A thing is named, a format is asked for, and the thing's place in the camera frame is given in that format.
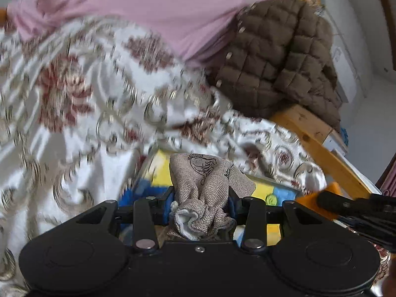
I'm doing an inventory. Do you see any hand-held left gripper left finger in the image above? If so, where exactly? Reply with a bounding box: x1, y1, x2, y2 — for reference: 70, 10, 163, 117
76, 187, 177, 252

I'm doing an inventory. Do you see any metal tin box cartoon picture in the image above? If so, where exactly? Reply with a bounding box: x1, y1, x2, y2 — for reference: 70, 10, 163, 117
119, 148, 310, 245

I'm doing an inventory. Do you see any wooden bed frame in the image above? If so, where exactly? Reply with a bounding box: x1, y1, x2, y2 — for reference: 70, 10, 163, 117
269, 103, 382, 200

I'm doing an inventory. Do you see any orange cloth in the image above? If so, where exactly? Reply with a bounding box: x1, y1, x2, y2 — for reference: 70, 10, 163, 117
295, 182, 342, 221

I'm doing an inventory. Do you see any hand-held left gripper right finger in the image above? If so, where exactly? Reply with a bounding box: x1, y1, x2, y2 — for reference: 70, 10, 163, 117
227, 190, 322, 251

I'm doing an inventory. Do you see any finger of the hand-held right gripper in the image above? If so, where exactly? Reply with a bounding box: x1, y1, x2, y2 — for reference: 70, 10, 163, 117
317, 191, 396, 220
337, 215, 396, 245

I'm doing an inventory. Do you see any brown quilted jacket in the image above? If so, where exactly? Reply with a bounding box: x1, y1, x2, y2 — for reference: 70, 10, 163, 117
206, 0, 342, 130

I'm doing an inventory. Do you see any floral satin blanket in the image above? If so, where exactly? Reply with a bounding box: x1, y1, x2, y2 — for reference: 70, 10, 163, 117
0, 15, 393, 297

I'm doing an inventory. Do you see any burlap drawstring pouch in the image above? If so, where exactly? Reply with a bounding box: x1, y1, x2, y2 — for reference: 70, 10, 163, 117
169, 152, 257, 241

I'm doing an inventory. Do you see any pink bedsheet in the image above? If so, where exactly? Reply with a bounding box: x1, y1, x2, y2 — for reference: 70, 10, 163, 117
6, 0, 313, 69

